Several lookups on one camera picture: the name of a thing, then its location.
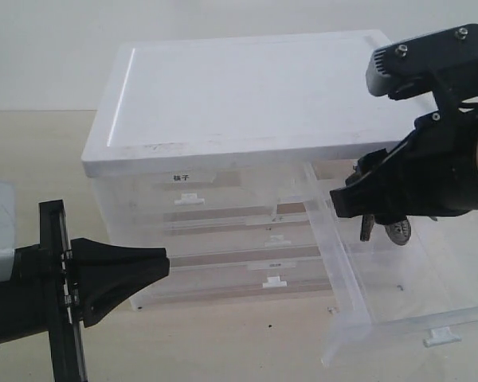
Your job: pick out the wide clear drawer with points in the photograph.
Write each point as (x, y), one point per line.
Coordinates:
(209, 283)
(221, 239)

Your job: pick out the middle wide clear drawer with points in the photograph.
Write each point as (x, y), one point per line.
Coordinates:
(221, 239)

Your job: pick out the key bunch with blue tag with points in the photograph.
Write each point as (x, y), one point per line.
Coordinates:
(399, 233)

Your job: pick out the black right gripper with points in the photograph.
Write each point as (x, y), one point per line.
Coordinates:
(431, 172)

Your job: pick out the translucent plastic drawer cabinet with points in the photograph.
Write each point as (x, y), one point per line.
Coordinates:
(231, 103)

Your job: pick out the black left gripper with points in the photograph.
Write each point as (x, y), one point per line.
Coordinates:
(41, 295)

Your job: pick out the bottom wide clear drawer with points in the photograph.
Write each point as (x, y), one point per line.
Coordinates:
(209, 283)

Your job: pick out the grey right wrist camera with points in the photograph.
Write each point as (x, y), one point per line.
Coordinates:
(409, 68)

